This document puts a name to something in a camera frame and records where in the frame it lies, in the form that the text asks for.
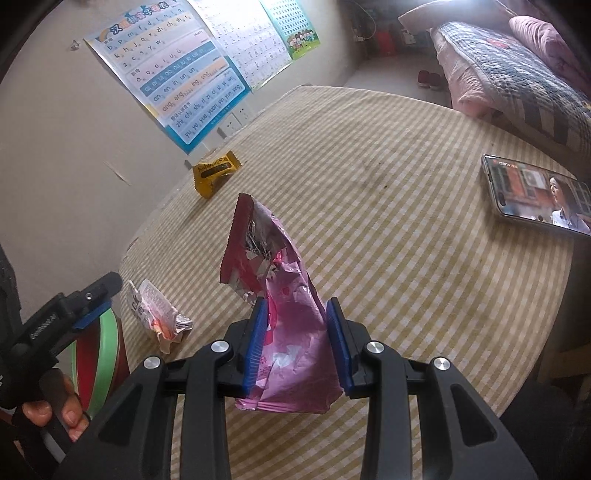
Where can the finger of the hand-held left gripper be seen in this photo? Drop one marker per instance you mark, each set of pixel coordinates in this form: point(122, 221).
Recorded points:
point(97, 290)

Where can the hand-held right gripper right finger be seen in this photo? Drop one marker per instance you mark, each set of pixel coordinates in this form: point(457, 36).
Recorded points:
point(339, 350)

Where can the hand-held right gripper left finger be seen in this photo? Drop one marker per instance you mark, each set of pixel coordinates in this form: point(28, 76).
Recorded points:
point(256, 350)

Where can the pink foil wrapper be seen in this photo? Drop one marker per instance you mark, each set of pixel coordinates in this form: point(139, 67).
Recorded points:
point(295, 332)

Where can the pink white striped wrapper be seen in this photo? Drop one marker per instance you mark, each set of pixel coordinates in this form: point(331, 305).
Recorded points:
point(154, 304)

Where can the green rimmed red bin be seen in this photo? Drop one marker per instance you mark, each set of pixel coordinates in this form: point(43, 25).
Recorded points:
point(107, 355)

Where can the person's left hand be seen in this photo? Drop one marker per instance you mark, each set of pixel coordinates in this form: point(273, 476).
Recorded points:
point(69, 410)

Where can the yellow wrapper with black label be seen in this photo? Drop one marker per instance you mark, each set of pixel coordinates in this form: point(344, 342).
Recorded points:
point(214, 173)

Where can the smartphone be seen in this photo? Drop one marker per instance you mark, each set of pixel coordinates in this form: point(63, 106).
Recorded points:
point(531, 189)

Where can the red slipper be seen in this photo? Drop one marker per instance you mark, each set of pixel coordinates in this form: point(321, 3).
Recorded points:
point(423, 78)
point(435, 81)

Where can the pink bed sheet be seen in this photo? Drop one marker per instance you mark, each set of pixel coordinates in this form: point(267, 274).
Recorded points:
point(466, 87)

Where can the red box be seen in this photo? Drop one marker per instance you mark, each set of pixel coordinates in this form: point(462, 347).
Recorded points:
point(382, 42)

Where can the bed with checkered quilt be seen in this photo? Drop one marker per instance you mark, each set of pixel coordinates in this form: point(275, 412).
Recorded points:
point(521, 78)

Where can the dark metal shelf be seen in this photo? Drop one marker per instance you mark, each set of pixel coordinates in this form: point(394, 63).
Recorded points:
point(378, 23)

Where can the pink pillow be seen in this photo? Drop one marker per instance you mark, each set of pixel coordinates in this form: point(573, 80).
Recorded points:
point(545, 41)

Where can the white wall socket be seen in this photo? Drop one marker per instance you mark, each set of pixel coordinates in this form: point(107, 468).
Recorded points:
point(229, 126)
point(244, 114)

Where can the blue letter wall poster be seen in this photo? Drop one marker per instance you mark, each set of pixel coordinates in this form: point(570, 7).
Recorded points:
point(175, 78)

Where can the small wall hook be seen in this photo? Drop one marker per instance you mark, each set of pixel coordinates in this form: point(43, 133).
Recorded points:
point(75, 45)

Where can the white chart wall poster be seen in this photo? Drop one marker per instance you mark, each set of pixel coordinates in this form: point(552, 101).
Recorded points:
point(244, 41)

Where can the green number wall poster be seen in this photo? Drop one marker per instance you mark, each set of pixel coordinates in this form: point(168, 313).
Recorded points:
point(291, 27)

